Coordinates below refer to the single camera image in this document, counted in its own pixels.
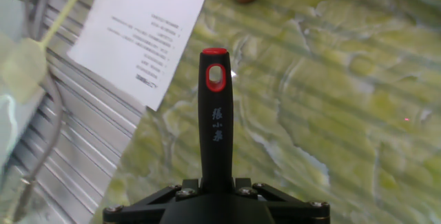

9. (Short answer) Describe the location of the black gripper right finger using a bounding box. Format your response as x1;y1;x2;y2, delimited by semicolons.
234;177;331;224

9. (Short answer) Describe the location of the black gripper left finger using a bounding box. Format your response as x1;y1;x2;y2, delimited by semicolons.
102;178;201;224

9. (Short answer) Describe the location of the black ladle with red accents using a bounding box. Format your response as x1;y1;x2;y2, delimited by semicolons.
197;47;234;194

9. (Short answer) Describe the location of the green marble pattern mat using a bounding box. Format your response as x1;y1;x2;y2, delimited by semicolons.
89;0;441;224

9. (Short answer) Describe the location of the beige marble pattern board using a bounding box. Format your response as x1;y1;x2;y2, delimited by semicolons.
0;0;48;170

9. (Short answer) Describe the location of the white instruction paper sheet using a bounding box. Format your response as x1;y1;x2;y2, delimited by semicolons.
67;0;214;112

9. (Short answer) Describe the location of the yellow fly swatter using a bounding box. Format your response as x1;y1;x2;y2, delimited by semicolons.
0;0;96;104

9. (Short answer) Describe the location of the grey conduit cable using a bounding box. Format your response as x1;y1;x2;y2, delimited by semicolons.
10;0;65;222

